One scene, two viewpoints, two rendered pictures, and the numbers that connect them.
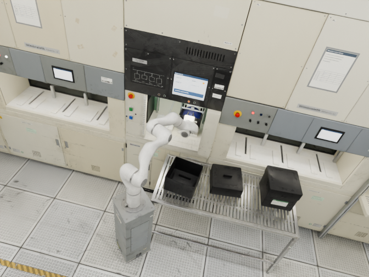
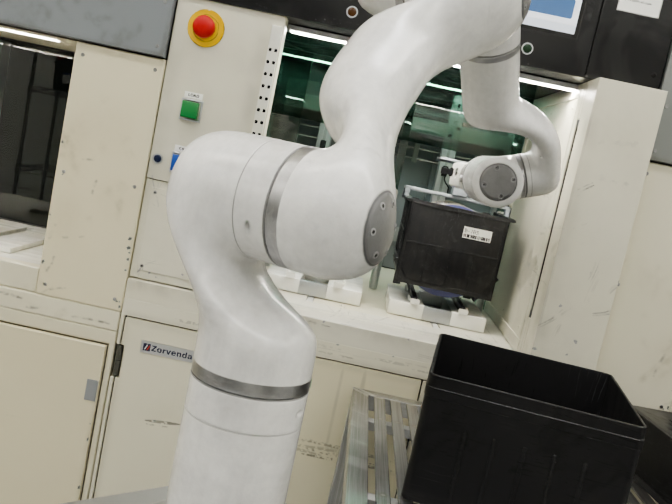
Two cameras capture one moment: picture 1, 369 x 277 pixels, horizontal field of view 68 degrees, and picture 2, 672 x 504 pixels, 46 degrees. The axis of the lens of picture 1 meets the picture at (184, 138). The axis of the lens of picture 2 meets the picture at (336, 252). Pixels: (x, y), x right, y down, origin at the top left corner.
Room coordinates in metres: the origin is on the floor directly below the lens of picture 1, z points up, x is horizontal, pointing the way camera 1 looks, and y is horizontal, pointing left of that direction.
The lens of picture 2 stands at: (0.57, 0.32, 1.19)
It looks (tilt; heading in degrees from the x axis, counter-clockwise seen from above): 7 degrees down; 356
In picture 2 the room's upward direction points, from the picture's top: 12 degrees clockwise
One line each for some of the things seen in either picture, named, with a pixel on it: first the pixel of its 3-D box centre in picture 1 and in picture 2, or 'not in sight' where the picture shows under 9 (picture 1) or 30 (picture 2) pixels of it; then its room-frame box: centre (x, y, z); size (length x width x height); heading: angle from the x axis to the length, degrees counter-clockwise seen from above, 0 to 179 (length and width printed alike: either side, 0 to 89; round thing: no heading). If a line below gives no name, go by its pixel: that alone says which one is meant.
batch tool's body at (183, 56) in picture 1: (177, 111); (367, 245); (2.44, 0.13, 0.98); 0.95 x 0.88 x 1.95; 175
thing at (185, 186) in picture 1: (183, 177); (515, 430); (1.64, -0.05, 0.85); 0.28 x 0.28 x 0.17; 77
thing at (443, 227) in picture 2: (191, 115); (449, 232); (2.30, -0.03, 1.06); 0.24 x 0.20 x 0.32; 85
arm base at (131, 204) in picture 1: (133, 196); (233, 464); (1.33, 0.33, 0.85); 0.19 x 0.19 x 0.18
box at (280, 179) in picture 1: (279, 188); not in sight; (1.68, -0.94, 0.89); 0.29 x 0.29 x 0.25; 89
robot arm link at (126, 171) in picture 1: (130, 178); (246, 255); (1.35, 0.36, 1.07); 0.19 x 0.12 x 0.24; 60
